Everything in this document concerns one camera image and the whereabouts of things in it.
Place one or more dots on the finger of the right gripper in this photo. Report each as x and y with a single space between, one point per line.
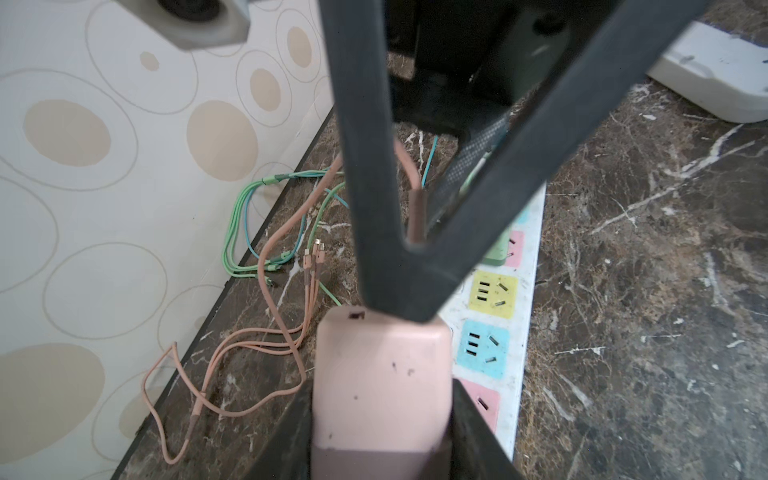
493 175

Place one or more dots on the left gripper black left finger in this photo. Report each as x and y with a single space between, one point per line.
286 454

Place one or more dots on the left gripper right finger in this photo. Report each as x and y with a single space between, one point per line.
476 452

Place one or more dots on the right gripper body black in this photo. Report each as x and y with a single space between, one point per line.
474 60

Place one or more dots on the white multicolour power strip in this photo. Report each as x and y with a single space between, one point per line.
490 316

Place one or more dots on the pink charger plug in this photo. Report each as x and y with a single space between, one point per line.
382 397

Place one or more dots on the light green charger plug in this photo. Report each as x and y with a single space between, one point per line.
497 254

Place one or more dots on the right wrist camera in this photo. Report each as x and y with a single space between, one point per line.
194 24

